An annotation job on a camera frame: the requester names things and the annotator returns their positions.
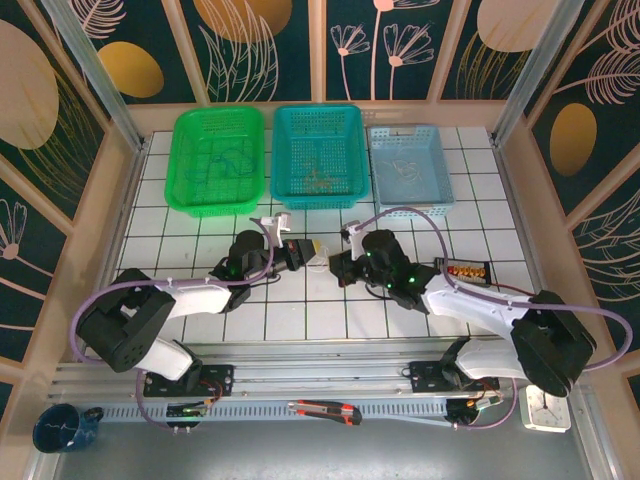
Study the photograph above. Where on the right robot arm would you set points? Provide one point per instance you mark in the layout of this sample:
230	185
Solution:
475	307

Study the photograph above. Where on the aluminium frame post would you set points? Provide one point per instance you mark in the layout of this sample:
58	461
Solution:
102	85
532	75

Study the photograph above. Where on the teal plastic basket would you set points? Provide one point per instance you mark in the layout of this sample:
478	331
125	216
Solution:
320	135

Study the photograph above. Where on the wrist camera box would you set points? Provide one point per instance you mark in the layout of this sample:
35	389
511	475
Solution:
354	232
280	222

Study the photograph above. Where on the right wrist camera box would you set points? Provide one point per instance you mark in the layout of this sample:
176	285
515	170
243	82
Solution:
354	232

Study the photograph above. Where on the dark blue mug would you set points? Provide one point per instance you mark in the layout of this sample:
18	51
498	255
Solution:
60	430

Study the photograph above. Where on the white square clock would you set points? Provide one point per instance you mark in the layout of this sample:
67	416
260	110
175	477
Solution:
550	422

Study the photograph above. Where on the grey flat bar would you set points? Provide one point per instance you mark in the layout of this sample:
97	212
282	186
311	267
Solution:
400	419

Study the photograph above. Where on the light blue plastic basket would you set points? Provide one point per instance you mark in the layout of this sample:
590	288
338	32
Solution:
400	145

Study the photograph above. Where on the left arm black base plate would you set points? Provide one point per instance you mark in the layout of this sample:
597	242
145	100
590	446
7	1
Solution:
222	375

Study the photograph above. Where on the aluminium mounting rail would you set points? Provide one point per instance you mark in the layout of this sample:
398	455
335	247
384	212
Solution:
320	372

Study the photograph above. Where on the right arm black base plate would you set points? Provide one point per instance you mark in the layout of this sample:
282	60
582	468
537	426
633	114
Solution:
422	375

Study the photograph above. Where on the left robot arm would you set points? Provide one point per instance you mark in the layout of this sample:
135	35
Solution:
200	297

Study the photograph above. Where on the black power distribution board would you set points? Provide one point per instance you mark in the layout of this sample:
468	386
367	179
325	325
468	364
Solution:
472	272

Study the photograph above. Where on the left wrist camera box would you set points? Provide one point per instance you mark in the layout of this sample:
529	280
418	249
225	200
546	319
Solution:
280	222

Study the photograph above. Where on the red black utility knife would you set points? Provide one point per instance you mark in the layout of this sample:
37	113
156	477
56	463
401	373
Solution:
325	411

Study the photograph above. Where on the green plastic basket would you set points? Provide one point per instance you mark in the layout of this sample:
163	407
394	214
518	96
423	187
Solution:
215	130

